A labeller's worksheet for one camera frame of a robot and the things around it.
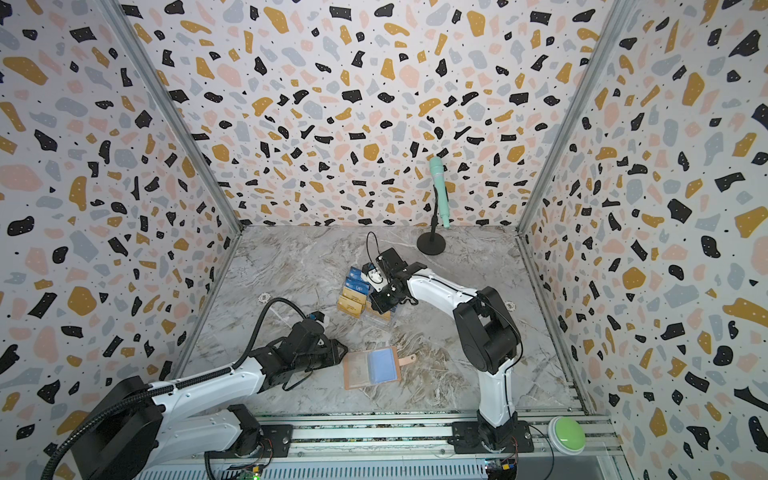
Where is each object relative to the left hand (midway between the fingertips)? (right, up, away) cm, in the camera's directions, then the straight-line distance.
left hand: (351, 347), depth 83 cm
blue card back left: (-1, +20, +12) cm, 23 cm away
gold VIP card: (+2, -7, +2) cm, 7 cm away
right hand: (+5, +12, +8) cm, 15 cm away
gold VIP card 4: (-3, +9, +12) cm, 16 cm away
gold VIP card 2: (0, +13, +11) cm, 17 cm away
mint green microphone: (+26, +54, +13) cm, 61 cm away
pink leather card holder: (+6, -6, +2) cm, 9 cm away
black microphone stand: (+26, +31, +33) cm, 52 cm away
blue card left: (0, +16, +11) cm, 20 cm away
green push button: (+55, -19, -9) cm, 59 cm away
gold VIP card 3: (+9, +6, +14) cm, 17 cm away
